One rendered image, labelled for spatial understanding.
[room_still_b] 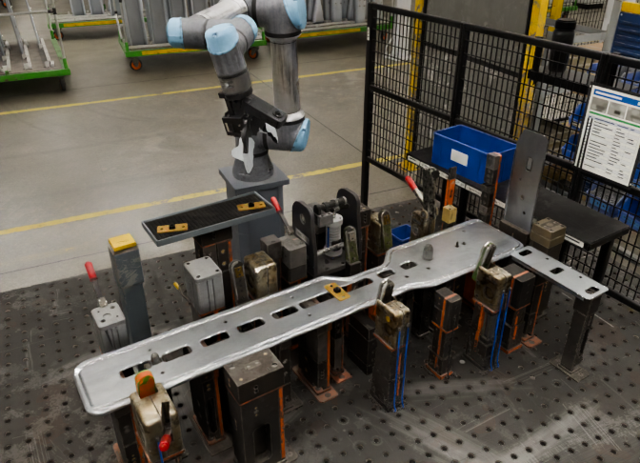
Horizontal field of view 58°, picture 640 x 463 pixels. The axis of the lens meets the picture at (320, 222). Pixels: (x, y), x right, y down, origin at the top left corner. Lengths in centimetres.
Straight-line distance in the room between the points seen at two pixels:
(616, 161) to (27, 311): 209
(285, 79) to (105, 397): 109
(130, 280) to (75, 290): 68
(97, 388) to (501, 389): 113
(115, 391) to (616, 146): 167
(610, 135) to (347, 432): 127
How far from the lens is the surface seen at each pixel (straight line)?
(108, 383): 148
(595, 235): 208
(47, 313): 229
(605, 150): 218
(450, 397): 182
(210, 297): 161
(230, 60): 142
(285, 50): 190
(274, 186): 209
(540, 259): 194
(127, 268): 169
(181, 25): 156
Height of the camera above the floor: 198
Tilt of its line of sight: 29 degrees down
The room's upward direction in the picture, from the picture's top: straight up
